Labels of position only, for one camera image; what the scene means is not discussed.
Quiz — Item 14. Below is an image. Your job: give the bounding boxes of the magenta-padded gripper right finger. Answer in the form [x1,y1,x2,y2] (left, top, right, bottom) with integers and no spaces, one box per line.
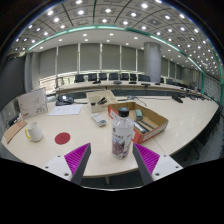
[132,142,184,186]

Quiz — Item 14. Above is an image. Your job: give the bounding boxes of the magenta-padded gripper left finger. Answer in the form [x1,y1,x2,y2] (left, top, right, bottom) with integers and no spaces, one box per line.
[42,142,92,186]

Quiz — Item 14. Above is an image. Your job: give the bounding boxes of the clear plastic water bottle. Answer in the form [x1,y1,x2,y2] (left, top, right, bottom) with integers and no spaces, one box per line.
[111,106,135,160]

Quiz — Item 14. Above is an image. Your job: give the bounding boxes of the flat round red coaster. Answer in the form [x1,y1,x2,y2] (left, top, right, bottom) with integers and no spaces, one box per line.
[54,131,72,146]

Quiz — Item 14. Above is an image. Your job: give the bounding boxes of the shallow red-sided cardboard box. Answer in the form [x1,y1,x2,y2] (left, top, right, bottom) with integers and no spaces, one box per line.
[107,101,169,145]

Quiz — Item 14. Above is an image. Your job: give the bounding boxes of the dark long tools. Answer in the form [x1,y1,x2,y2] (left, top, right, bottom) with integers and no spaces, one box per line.
[133,119,156,134]

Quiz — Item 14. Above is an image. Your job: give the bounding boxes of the brown paper envelope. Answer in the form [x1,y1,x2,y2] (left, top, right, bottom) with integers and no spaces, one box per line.
[3,119,28,145]

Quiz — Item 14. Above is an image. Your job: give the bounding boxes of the white paper sheet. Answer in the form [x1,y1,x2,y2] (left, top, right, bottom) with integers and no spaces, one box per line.
[47,103,84,117]

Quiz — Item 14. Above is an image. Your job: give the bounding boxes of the small green block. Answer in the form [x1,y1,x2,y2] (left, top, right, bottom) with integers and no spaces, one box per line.
[134,109,144,121]

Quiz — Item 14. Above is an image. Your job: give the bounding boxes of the white remote control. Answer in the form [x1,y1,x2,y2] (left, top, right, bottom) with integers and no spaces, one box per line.
[90,112,108,128]

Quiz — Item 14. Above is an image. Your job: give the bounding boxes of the black desk phone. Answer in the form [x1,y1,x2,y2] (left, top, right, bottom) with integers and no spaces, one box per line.
[55,94,75,107]

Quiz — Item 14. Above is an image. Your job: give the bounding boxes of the white printed cardboard box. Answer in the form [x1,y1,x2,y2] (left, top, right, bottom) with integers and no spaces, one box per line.
[17,87,49,120]

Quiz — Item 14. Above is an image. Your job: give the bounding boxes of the small open beige cardboard box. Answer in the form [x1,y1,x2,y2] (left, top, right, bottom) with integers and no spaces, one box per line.
[85,89,118,114]

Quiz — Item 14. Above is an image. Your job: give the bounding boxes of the long curved conference desk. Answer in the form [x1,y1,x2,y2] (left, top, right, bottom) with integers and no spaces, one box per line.
[54,79,204,98]

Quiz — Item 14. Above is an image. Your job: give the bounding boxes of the row of black office chairs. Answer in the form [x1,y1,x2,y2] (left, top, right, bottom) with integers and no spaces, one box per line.
[73,72,153,84]

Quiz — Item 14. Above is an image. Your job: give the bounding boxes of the group of ceiling lights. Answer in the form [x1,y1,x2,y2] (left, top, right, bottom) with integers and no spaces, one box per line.
[13,0,221,78]

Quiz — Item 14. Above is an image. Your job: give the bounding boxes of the white mug with yellow handle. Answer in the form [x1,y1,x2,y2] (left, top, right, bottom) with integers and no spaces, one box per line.
[24,120,45,143]

